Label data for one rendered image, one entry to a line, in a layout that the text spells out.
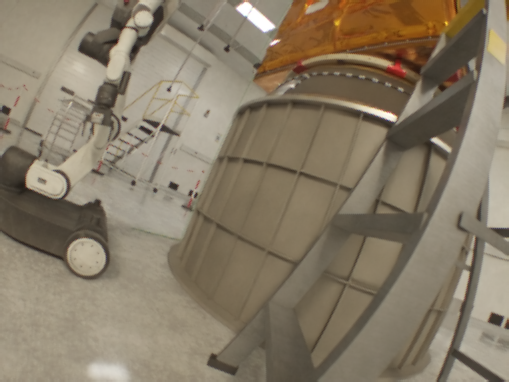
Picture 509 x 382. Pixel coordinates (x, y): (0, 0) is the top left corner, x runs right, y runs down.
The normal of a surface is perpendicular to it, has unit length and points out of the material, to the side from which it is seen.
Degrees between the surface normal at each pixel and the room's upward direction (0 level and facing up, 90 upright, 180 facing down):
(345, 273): 90
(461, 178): 87
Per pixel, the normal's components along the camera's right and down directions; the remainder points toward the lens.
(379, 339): 0.00, -0.14
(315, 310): -0.23, -0.18
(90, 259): 0.55, 0.16
